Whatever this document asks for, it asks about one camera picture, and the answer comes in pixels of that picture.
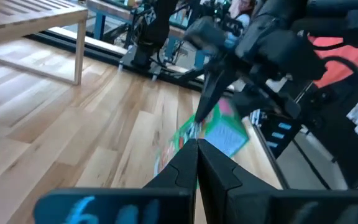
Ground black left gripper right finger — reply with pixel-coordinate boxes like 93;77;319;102
196;138;358;224

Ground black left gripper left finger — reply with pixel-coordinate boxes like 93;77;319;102
32;138;198;224

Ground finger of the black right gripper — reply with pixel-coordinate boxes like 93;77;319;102
233;85;301;121
194;58;239;124

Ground green Apple Jacks box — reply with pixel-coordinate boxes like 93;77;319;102
153;98;250;180

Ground wooden slatted shelf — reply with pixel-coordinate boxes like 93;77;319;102
0;0;89;86

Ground black control box blue lights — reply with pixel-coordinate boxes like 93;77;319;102
250;108;304;159

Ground person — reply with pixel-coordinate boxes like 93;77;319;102
227;0;259;41

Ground blue metal stand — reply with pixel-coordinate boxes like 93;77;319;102
85;0;208;69

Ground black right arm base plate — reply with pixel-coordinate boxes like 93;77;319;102
118;46;198;83

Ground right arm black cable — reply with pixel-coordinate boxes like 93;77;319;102
309;43;358;97

